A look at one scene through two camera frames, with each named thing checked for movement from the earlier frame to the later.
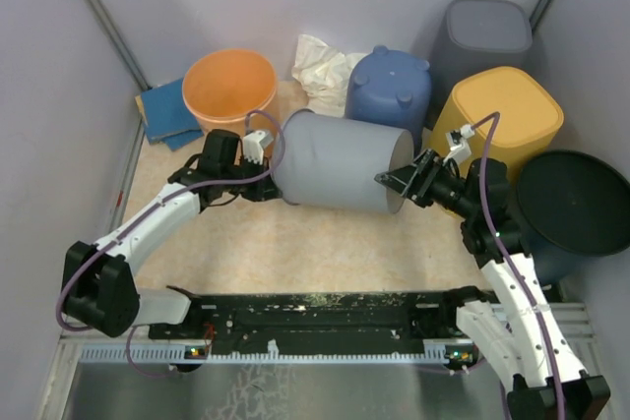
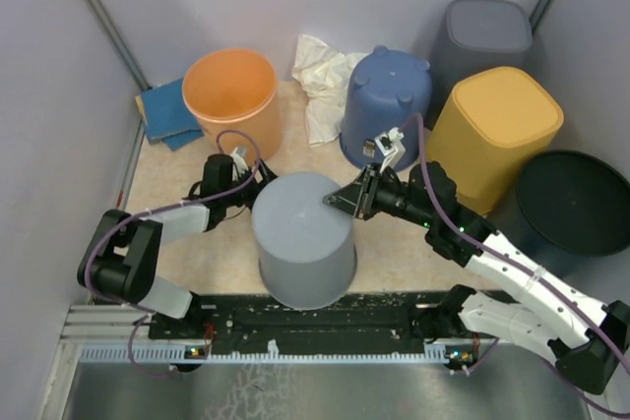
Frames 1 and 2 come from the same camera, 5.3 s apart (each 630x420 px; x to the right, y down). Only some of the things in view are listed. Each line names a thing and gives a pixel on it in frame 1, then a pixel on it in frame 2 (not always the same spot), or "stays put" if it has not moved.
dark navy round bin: [572, 205] stays put
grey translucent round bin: [322, 160] -> [306, 249]
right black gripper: [415, 180] -> [358, 199]
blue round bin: [393, 90] stays put
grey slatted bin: [477, 33] stays put
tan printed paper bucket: [232, 90] stays put
